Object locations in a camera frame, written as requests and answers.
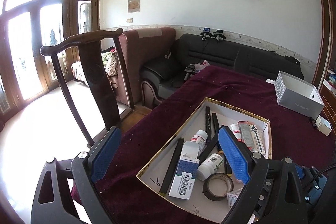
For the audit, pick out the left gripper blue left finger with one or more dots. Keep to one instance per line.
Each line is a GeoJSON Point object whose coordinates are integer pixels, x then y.
{"type": "Point", "coordinates": [102, 155]}

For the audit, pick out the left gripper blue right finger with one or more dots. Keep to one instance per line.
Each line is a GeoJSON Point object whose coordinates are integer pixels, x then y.
{"type": "Point", "coordinates": [237, 154]}

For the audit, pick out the white green-label pill bottle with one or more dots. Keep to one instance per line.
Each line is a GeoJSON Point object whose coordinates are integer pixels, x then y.
{"type": "Point", "coordinates": [209, 166]}

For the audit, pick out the black tape roll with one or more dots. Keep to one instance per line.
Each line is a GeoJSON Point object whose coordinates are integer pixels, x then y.
{"type": "Point", "coordinates": [217, 186]}

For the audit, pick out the blue white medicine box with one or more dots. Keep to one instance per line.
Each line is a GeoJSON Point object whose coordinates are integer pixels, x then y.
{"type": "Point", "coordinates": [186, 172]}

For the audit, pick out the black marker pink cap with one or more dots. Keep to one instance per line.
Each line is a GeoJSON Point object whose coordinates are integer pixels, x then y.
{"type": "Point", "coordinates": [206, 152]}

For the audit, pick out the small white grey box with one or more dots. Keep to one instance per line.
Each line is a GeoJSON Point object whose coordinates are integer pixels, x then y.
{"type": "Point", "coordinates": [233, 196]}

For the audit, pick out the white blue ointment box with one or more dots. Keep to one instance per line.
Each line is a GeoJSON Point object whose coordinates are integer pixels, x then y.
{"type": "Point", "coordinates": [258, 140]}

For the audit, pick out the grey red medicine box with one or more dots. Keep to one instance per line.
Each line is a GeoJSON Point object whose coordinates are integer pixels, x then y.
{"type": "Point", "coordinates": [246, 135]}

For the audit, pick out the white orange tube bottle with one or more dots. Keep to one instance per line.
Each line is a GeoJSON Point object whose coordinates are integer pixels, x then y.
{"type": "Point", "coordinates": [236, 131]}

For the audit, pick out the white red-label pill bottle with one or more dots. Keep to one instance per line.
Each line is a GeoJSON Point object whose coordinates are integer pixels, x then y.
{"type": "Point", "coordinates": [200, 139]}

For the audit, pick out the dark red velvet bedspread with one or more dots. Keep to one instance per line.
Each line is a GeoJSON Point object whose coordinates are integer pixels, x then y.
{"type": "Point", "coordinates": [130, 186]}

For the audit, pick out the white gold-edged tray box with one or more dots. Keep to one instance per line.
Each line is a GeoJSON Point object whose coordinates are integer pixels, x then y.
{"type": "Point", "coordinates": [153, 173]}

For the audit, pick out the black marker purple cap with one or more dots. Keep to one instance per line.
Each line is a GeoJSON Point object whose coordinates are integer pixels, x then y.
{"type": "Point", "coordinates": [208, 124]}

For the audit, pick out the black brown marker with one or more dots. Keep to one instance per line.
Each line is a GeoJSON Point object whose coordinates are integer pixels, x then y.
{"type": "Point", "coordinates": [313, 123]}

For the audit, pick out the flat white box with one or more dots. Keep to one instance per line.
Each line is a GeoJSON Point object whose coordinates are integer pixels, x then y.
{"type": "Point", "coordinates": [323, 125]}

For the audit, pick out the grey shoe box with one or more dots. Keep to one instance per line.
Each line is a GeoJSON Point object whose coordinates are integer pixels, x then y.
{"type": "Point", "coordinates": [298, 95]}

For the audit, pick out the black leather sofa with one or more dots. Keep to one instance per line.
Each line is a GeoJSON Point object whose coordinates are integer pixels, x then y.
{"type": "Point", "coordinates": [162, 76]}

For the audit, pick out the wooden bed footboard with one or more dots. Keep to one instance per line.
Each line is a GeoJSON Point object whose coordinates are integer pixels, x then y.
{"type": "Point", "coordinates": [328, 98]}

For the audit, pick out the dark wooden chair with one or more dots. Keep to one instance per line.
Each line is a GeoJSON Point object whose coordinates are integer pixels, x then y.
{"type": "Point", "coordinates": [89, 47]}

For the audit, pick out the maroon armchair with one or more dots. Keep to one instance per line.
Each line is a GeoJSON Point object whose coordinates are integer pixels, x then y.
{"type": "Point", "coordinates": [138, 47]}

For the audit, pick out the black clamp device right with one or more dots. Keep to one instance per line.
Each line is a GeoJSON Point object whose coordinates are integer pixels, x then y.
{"type": "Point", "coordinates": [218, 35]}

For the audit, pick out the black clamp device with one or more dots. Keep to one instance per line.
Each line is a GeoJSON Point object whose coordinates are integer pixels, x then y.
{"type": "Point", "coordinates": [206, 33]}
{"type": "Point", "coordinates": [218, 35]}

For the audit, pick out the black clamp device left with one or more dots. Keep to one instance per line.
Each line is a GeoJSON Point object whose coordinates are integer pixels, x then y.
{"type": "Point", "coordinates": [206, 33]}

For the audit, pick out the wooden door with glass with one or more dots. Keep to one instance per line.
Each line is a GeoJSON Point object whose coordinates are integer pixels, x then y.
{"type": "Point", "coordinates": [26, 26]}

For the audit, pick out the small wall plaque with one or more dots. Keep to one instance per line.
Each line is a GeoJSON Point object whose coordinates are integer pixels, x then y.
{"type": "Point", "coordinates": [133, 6]}

